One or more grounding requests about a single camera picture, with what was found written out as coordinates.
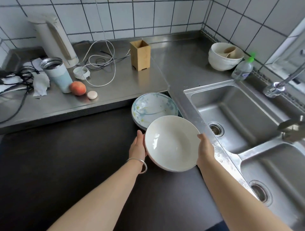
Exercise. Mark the person's right hand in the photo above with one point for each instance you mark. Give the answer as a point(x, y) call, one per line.
point(206, 152)

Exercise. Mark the person's left hand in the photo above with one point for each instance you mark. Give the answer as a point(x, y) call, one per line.
point(137, 149)

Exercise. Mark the person's left thumb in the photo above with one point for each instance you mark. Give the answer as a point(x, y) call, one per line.
point(140, 138)

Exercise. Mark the person's right thumb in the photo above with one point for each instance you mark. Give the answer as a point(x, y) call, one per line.
point(202, 139)

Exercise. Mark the plain white bowl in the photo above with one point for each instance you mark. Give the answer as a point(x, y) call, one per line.
point(172, 142)

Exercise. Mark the person's right forearm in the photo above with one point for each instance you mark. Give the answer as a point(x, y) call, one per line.
point(238, 200)

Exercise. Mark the person's left forearm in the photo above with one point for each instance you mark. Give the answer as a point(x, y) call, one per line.
point(102, 197)

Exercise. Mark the sink drain strainer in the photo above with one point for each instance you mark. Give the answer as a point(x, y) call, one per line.
point(216, 129)
point(261, 192)

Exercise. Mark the blue patterned white bowl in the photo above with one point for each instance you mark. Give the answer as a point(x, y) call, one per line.
point(152, 108)

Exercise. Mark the stainless steel double sink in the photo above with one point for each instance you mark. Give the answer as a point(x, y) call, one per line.
point(247, 142)

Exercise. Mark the orange peach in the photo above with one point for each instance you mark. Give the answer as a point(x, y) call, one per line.
point(77, 88)

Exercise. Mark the clear dish soap bottle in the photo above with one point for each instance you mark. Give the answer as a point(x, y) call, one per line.
point(243, 69)

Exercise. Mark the wooden utensil holder box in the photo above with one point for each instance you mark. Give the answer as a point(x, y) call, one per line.
point(140, 55)

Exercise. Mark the stack of white bowls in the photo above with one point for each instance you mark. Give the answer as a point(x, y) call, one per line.
point(225, 57)

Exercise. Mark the white thermos lid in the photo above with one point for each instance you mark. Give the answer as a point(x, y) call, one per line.
point(81, 72)

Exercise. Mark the chrome faucet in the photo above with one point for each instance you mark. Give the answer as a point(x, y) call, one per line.
point(283, 82)

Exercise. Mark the light blue thermos cup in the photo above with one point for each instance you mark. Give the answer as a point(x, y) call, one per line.
point(58, 73)

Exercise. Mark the white crumpled paper towel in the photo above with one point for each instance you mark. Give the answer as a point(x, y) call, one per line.
point(39, 79)

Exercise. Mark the white electric kettle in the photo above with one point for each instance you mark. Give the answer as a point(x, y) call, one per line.
point(56, 39)

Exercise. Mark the window frame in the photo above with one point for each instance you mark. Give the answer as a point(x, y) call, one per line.
point(289, 50)

